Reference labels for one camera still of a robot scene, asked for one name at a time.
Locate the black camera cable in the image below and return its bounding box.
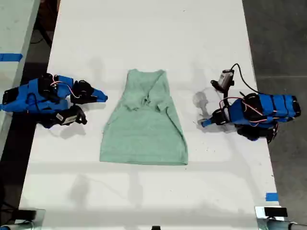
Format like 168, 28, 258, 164
230, 63, 260, 95

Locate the black camera box with label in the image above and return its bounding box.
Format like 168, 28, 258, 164
56, 106, 81, 127

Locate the short black camera stalk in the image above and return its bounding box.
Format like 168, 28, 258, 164
75, 105, 88, 125
210, 80, 231, 108

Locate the small black box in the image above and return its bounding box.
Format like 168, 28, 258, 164
17, 209, 37, 220
264, 207, 288, 218

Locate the grey metal pipe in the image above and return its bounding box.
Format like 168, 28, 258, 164
258, 218, 307, 230
0, 221, 36, 230

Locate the long blue tape strip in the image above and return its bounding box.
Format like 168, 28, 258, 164
0, 53, 24, 63

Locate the grey black camera box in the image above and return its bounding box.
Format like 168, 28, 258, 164
217, 69, 235, 90

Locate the pale green T-shirt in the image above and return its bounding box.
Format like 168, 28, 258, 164
99, 69, 189, 166

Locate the pale grey side table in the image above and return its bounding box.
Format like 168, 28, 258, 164
0, 0, 41, 156

